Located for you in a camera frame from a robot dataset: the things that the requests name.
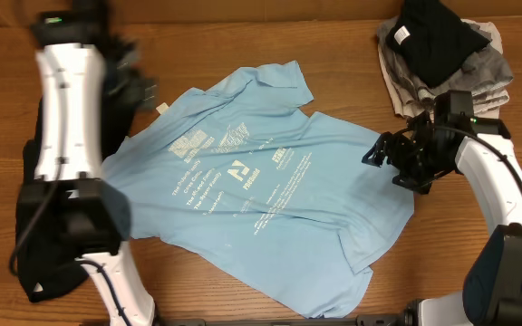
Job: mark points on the light blue printed t-shirt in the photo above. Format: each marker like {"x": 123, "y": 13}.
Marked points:
{"x": 276, "y": 198}

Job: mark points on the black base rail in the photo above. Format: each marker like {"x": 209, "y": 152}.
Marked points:
{"x": 279, "y": 322}

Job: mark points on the beige folded garment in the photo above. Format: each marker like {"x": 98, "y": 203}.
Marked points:
{"x": 401, "y": 99}

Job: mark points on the black t-shirt on left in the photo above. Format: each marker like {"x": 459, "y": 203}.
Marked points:
{"x": 45, "y": 269}

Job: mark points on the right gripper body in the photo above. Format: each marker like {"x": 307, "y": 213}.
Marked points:
{"x": 419, "y": 161}

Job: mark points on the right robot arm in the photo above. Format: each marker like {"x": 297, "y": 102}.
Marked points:
{"x": 453, "y": 139}

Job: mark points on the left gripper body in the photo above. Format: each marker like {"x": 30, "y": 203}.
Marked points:
{"x": 124, "y": 89}

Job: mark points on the grey folded garment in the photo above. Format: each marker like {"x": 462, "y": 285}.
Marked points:
{"x": 487, "y": 72}

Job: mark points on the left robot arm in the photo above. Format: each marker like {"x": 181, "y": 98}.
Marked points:
{"x": 71, "y": 224}

